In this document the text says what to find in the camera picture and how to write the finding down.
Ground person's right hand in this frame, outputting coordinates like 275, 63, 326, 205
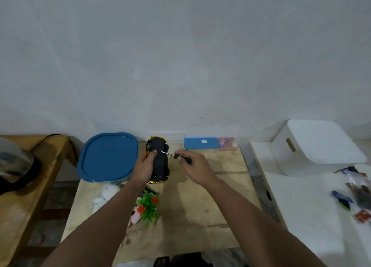
174, 150, 219, 189

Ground person's left hand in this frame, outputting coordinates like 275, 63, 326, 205
130, 149, 159, 189

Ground black handled screwdriver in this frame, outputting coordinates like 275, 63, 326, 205
160, 150, 192, 165

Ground yellow and black toy car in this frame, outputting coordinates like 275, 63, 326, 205
145, 136, 171, 185

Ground person's right forearm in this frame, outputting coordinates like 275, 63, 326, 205
203, 177, 328, 267

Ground person's left forearm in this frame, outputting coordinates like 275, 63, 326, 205
40, 179, 147, 267

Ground blue rectangular case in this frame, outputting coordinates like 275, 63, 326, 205
184, 137, 219, 150

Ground blue plastic container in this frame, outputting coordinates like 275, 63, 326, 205
77, 132, 139, 183

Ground pink small box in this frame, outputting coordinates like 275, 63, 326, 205
217, 137, 241, 152

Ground green artificial plant red flowers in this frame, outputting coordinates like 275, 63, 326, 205
136, 190, 162, 229

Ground white plush toy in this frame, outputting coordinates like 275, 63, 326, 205
92, 183, 122, 215

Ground pink small toy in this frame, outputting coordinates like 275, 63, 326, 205
130, 207, 141, 227

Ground person's black clothing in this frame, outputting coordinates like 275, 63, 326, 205
153, 252, 214, 267

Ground white plastic stool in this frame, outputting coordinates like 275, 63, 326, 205
271, 119, 368, 177

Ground wooden side table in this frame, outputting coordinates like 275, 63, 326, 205
0, 135, 71, 267

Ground white table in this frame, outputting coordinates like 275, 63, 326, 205
250, 141, 371, 267

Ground dark blue wrapper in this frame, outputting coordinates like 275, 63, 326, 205
333, 166, 360, 175

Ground clear plastic bag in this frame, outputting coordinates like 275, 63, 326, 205
346, 171, 371, 210

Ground red snack packet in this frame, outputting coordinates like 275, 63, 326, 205
354, 209, 371, 224

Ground black cable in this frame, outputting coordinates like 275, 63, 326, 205
34, 134, 79, 166

